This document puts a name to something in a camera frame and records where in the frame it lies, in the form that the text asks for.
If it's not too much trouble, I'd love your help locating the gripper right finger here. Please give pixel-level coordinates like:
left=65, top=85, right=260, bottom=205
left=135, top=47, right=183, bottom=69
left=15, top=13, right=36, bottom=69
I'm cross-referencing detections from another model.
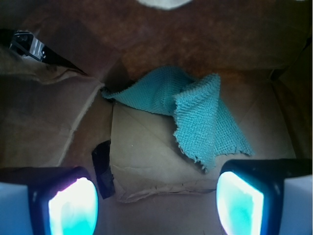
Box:
left=216, top=159, right=313, bottom=235

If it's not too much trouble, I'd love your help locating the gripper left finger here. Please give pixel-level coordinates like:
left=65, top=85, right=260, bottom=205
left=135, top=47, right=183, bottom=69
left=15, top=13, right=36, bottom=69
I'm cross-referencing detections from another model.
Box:
left=0, top=166, right=98, bottom=235

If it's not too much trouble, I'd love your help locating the blue woven cloth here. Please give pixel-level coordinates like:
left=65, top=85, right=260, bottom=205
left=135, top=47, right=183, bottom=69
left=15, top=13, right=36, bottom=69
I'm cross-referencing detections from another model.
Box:
left=101, top=66, right=254, bottom=172

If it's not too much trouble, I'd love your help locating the brown paper bag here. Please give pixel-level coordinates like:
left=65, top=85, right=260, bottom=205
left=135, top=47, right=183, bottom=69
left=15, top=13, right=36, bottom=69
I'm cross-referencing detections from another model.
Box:
left=0, top=0, right=313, bottom=235

